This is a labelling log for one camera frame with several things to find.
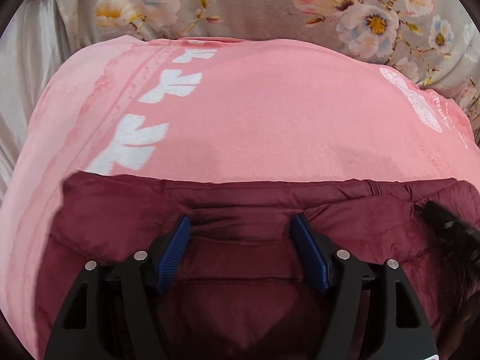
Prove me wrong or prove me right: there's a maroon puffer jacket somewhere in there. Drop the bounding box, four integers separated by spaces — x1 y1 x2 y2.
34 172 480 360

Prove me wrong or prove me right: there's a grey floral quilt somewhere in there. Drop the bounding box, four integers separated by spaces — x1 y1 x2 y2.
52 0 480 119

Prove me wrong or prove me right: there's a pink printed blanket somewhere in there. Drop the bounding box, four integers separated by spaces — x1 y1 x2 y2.
0 35 476 360

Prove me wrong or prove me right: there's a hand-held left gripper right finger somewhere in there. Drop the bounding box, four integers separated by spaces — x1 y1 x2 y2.
290 214 439 360

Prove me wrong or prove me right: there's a white satin cloth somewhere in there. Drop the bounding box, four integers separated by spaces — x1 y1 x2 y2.
0 0 89 199

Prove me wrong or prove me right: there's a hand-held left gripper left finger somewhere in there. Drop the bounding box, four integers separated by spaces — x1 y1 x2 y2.
44 215 192 360

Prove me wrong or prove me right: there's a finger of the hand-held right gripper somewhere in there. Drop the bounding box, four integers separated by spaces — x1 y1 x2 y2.
414 200 480 271

